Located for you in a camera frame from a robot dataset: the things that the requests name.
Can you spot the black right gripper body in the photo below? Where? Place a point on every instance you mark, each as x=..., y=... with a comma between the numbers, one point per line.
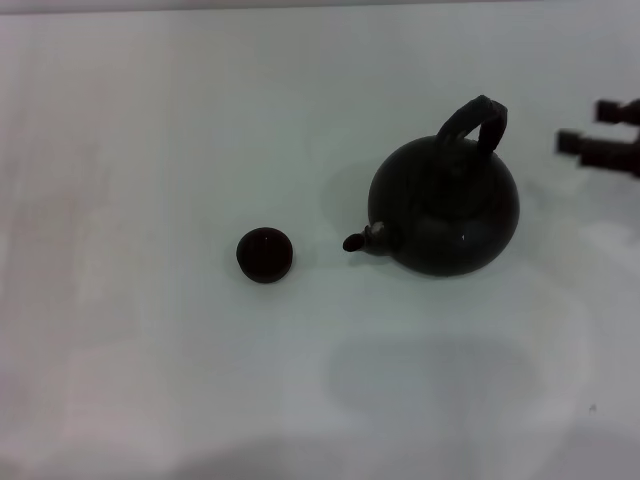
x=634, y=150

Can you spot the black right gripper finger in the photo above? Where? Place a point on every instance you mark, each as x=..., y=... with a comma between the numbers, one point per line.
x=590, y=150
x=612, y=112

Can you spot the small dark round teacup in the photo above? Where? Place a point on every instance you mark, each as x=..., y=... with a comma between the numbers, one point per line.
x=265, y=255

